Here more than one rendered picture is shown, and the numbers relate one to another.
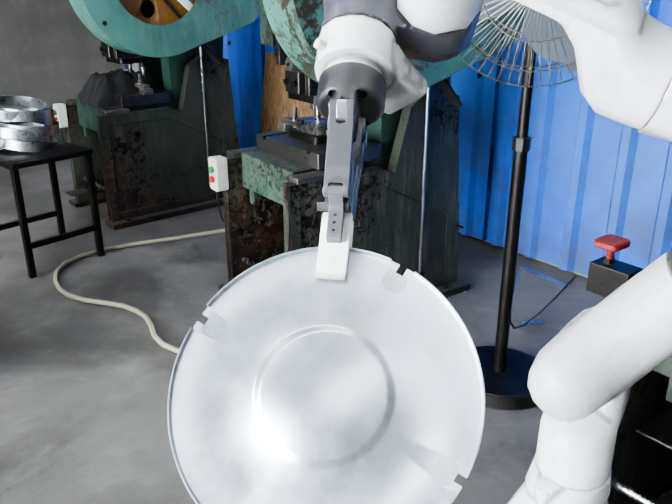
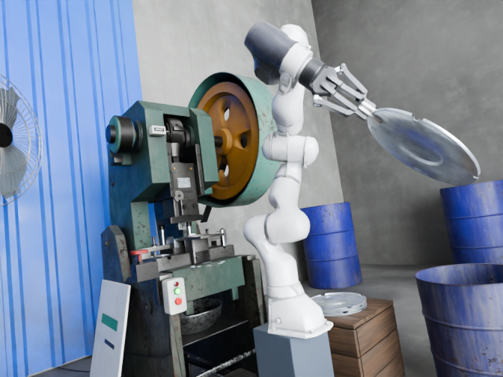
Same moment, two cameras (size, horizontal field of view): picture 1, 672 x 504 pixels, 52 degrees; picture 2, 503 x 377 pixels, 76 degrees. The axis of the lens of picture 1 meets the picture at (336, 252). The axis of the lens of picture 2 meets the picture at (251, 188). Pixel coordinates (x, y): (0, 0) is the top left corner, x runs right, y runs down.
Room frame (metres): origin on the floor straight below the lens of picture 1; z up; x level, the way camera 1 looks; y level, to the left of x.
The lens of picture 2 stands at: (1.01, 0.79, 0.82)
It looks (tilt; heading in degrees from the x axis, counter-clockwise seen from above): 6 degrees up; 267
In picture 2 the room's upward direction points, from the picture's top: 8 degrees counter-clockwise
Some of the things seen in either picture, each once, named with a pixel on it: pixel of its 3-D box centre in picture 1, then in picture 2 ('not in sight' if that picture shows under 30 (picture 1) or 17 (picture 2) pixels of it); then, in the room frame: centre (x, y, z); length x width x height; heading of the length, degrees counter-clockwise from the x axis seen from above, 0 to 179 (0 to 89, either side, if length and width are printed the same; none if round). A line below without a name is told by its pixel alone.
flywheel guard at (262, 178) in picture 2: not in sight; (211, 146); (1.11, -1.29, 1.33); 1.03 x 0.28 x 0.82; 128
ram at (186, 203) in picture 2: not in sight; (180, 188); (1.29, -0.96, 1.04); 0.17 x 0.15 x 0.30; 128
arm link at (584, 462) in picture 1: (591, 387); (269, 247); (0.91, -0.39, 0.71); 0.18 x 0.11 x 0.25; 142
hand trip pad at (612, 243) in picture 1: (610, 255); (139, 259); (1.43, -0.61, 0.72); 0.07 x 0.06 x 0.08; 128
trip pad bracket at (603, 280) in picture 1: (610, 300); (147, 283); (1.41, -0.62, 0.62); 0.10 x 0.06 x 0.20; 38
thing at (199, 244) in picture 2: not in sight; (200, 248); (1.20, -0.86, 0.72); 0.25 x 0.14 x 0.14; 128
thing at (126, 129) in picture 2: not in sight; (125, 139); (1.52, -0.86, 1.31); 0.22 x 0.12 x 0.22; 128
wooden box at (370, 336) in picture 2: not in sight; (341, 343); (0.59, -0.83, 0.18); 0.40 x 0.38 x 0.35; 131
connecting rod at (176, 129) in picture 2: not in sight; (172, 148); (1.31, -1.00, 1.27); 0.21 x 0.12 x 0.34; 128
